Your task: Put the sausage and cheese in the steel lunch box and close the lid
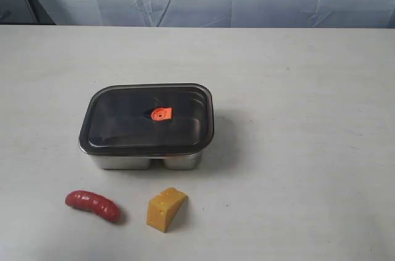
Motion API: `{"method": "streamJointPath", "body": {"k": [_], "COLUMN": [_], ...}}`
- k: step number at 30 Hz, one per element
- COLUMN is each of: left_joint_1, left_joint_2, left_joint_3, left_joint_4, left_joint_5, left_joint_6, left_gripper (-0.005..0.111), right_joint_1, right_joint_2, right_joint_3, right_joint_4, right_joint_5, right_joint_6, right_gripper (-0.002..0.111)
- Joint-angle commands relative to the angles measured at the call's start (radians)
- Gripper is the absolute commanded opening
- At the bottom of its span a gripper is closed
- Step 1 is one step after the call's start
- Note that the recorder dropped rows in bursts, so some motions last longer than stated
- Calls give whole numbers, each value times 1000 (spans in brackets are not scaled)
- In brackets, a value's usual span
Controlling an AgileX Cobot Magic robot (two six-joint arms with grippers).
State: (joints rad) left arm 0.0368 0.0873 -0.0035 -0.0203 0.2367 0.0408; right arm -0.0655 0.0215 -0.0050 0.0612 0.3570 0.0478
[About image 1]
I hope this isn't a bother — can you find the dark transparent box lid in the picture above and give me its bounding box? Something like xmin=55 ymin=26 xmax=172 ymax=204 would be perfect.
xmin=79 ymin=83 xmax=215 ymax=155

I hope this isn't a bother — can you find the yellow toy cheese wedge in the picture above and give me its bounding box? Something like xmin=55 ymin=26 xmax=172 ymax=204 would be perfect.
xmin=146 ymin=188 xmax=188 ymax=233

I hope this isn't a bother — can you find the red toy sausage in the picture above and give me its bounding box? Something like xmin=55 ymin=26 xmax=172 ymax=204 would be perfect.
xmin=65 ymin=190 xmax=121 ymax=223

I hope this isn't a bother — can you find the stainless steel lunch box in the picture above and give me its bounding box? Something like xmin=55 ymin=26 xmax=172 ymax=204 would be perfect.
xmin=78 ymin=83 xmax=215 ymax=171

